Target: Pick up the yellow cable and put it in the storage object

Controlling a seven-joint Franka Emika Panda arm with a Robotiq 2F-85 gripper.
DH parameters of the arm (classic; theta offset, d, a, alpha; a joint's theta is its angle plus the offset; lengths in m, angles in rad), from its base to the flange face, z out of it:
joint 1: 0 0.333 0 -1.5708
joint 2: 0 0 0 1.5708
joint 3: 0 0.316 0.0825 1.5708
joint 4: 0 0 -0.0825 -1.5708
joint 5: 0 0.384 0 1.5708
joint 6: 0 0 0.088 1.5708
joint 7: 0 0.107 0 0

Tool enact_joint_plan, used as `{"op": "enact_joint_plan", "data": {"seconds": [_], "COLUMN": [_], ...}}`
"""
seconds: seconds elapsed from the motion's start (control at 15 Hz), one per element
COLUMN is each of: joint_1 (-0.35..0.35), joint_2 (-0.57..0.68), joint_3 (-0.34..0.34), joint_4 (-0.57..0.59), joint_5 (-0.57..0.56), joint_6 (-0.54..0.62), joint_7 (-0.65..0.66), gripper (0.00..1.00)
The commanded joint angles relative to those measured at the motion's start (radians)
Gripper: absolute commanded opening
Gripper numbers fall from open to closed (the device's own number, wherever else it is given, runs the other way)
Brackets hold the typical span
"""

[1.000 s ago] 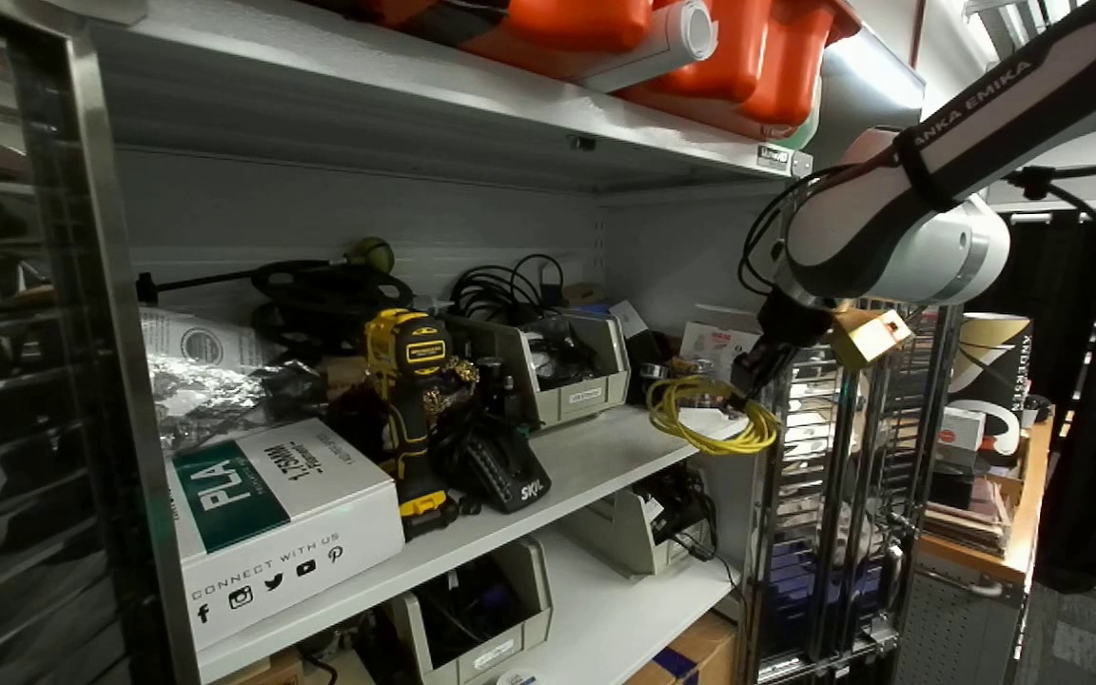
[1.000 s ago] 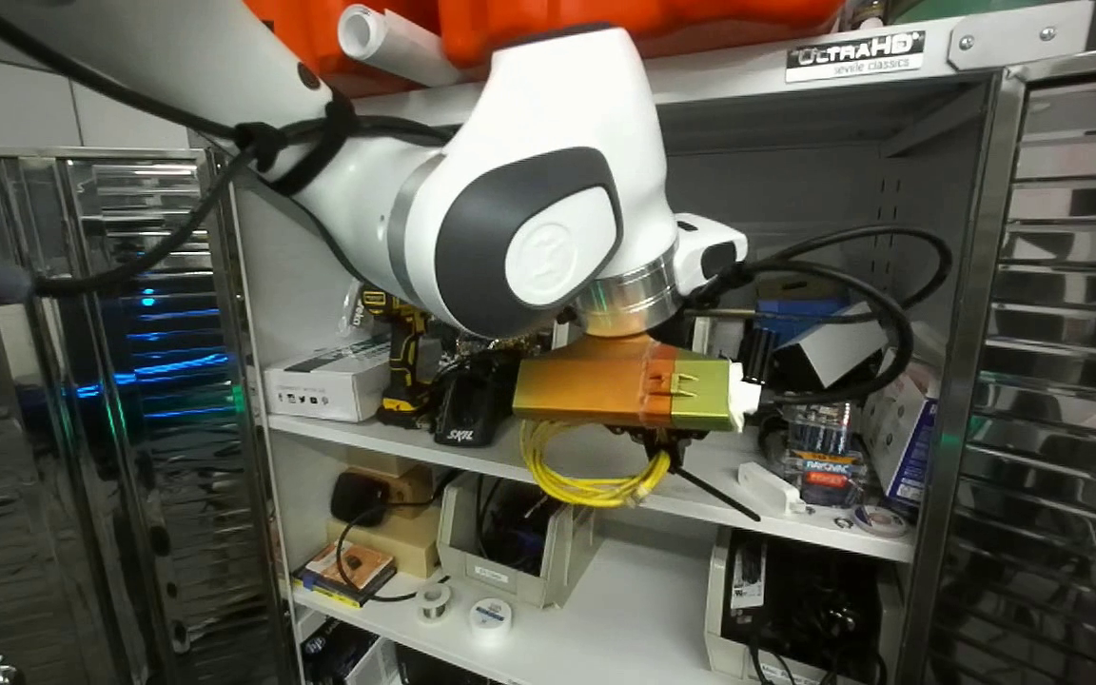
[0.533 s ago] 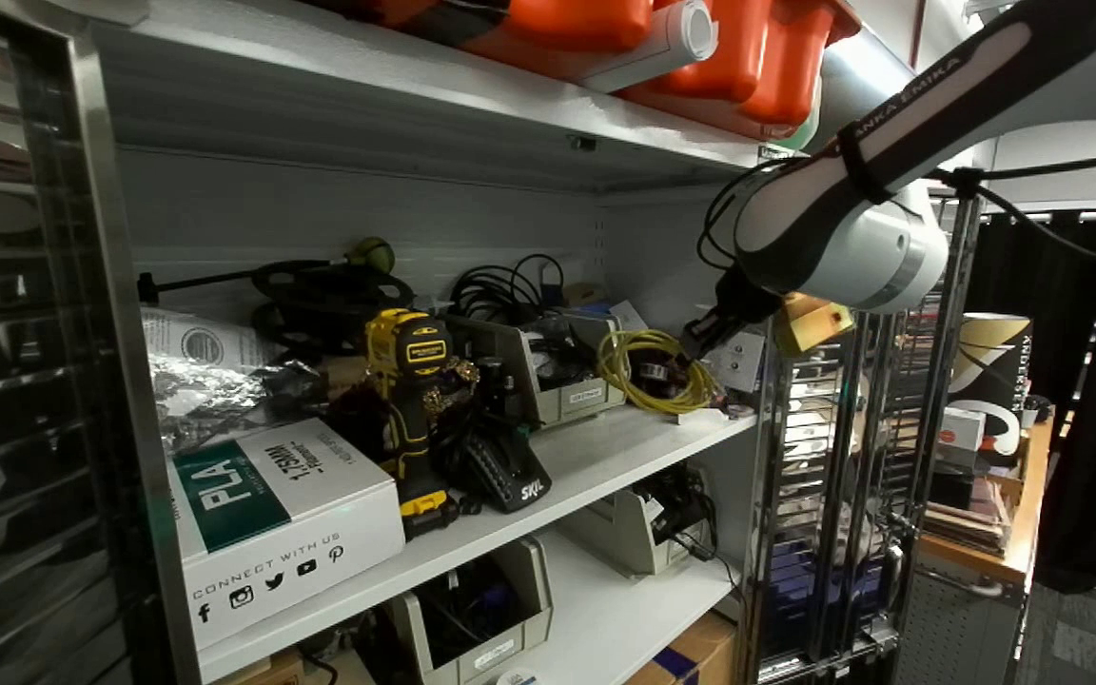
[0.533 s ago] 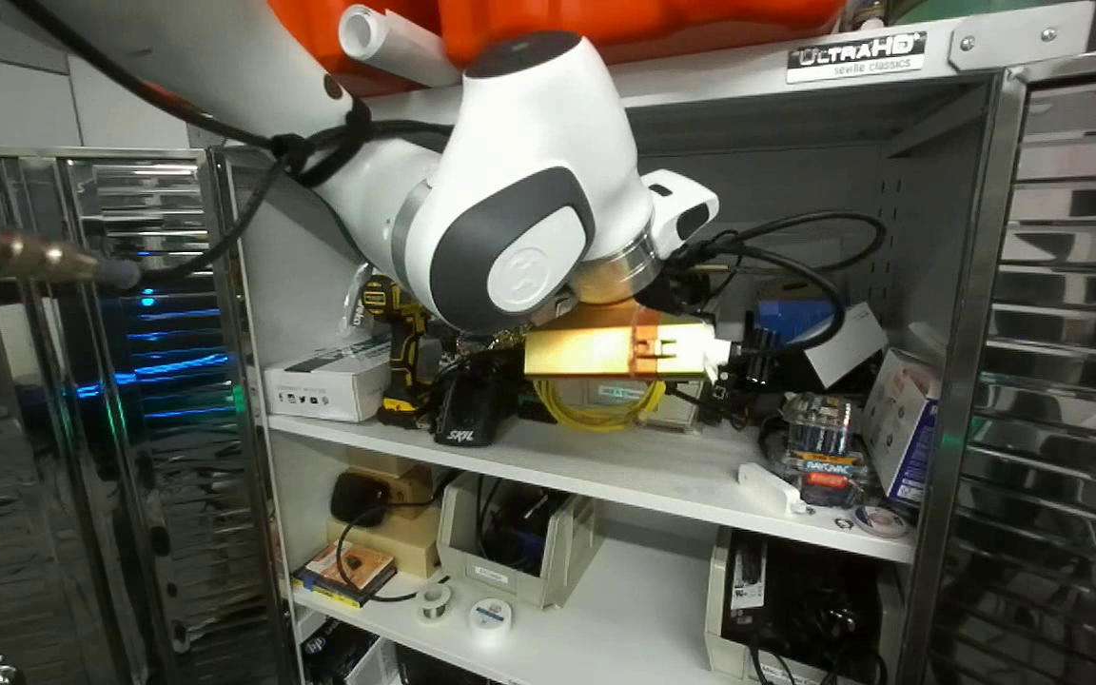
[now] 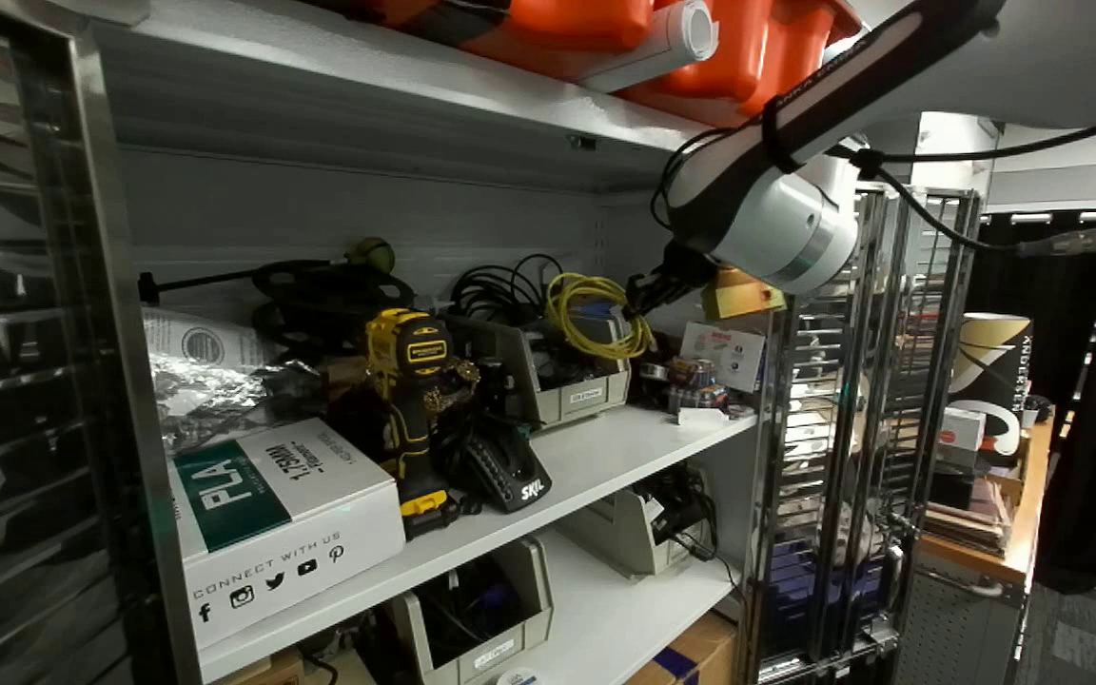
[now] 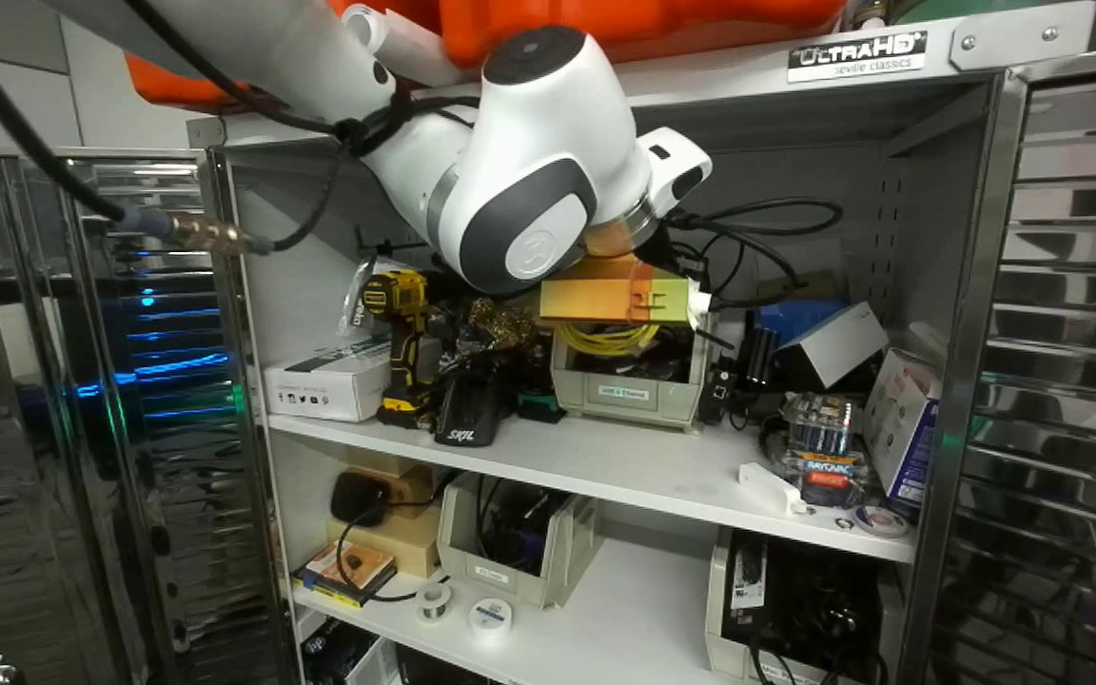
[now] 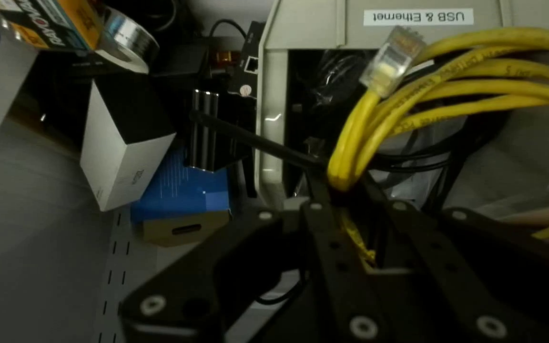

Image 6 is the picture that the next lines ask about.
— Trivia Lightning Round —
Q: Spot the yellow cable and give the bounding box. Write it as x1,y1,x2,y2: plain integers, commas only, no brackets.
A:
550,314,664,364

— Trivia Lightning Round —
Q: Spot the beige storage bin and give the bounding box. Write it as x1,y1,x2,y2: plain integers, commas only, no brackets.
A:
549,314,720,432

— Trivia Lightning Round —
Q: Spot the black round object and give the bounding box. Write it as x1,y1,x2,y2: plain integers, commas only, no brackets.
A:
328,466,397,530

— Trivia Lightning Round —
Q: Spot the black fabric pouch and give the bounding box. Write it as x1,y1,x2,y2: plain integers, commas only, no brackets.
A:
428,350,520,454

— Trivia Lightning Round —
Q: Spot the metal shelf unit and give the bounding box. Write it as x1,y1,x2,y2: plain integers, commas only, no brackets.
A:
183,0,1096,685

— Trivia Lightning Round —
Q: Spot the white device lower shelf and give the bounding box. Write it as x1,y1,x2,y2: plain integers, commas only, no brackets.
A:
433,471,606,613

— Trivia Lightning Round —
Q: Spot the white PLA filament box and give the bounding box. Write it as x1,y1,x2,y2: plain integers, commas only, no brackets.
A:
261,342,397,424

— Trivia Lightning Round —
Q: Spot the tan box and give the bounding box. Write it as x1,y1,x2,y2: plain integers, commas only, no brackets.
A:
328,456,446,582

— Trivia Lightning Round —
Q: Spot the small white plastic piece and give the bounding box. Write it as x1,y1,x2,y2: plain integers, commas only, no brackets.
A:
735,459,796,518

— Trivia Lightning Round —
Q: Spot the white round disc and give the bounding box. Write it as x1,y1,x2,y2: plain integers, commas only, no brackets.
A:
464,593,516,635

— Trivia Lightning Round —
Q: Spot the white tape roll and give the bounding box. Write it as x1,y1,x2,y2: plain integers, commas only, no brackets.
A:
414,570,456,625

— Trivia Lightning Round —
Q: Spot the blue and white box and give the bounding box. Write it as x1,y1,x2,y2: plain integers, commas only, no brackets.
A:
747,296,895,391

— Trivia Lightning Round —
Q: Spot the orange packaged item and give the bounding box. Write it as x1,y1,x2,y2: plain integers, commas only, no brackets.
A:
296,545,402,607

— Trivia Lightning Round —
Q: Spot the white tube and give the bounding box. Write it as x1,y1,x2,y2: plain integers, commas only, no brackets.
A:
338,5,464,92

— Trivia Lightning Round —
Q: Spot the orange plastic container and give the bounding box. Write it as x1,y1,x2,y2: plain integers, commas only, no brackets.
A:
121,48,236,112
433,0,853,67

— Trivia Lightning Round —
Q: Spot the white box with pictures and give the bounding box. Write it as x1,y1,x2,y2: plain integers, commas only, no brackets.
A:
858,350,948,513

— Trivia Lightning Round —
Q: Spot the tan wrist camera mount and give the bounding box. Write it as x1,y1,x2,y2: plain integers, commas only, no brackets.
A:
534,256,716,333

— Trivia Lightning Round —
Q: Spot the yellow black cordless drill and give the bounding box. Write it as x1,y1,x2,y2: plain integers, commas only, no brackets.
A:
356,266,438,428

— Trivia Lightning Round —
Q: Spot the black cable bundle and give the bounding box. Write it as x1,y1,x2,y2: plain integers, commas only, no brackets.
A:
662,199,847,313

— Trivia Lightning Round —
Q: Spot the thin black cable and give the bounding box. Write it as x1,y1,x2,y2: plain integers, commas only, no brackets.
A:
332,521,425,606

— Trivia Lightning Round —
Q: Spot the dark metal wire rack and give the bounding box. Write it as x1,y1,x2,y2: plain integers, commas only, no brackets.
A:
0,149,288,685

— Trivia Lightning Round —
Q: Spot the shiny metal wire rack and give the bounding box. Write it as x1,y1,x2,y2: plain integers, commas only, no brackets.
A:
924,53,1096,685

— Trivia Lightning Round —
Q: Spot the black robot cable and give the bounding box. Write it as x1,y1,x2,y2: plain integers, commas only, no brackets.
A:
0,0,348,260

